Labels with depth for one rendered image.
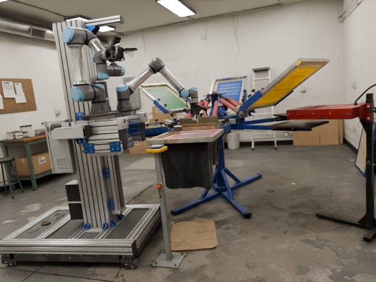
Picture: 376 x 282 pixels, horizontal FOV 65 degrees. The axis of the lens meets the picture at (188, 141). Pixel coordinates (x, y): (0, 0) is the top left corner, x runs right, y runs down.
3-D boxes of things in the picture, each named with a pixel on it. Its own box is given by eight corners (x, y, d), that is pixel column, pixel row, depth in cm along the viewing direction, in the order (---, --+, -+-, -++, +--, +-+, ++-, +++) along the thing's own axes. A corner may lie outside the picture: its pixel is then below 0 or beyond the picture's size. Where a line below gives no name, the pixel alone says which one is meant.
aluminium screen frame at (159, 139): (212, 141, 236) (212, 136, 236) (146, 144, 255) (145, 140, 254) (230, 128, 310) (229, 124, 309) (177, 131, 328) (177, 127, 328)
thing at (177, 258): (177, 268, 234) (164, 149, 219) (151, 266, 241) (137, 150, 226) (186, 253, 255) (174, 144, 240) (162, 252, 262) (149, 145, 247)
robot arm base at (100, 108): (87, 114, 232) (85, 102, 231) (96, 113, 247) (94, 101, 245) (104, 113, 229) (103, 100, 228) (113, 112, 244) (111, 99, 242)
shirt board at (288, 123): (330, 128, 296) (330, 120, 294) (311, 135, 269) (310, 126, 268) (227, 126, 395) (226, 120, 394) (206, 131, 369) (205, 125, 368)
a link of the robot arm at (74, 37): (97, 100, 228) (86, 26, 220) (79, 102, 216) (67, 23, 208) (87, 101, 235) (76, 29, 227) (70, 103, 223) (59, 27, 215)
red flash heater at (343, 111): (375, 114, 267) (375, 100, 265) (356, 121, 237) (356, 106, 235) (309, 115, 312) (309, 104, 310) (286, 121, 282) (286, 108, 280)
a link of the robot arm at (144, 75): (114, 91, 289) (157, 54, 286) (117, 92, 303) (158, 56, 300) (122, 100, 290) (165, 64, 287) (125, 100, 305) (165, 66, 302)
